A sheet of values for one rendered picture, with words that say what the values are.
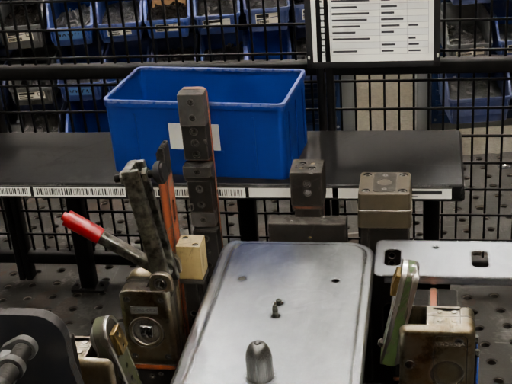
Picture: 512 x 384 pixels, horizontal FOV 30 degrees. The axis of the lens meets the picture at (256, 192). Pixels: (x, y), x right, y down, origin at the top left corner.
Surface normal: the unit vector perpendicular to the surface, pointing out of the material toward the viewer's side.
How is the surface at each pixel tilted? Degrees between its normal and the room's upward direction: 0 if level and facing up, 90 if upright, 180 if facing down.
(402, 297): 90
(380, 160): 0
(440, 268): 0
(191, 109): 90
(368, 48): 90
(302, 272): 0
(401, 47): 90
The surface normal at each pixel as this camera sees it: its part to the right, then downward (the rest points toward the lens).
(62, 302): -0.07, -0.89
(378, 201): -0.16, 0.43
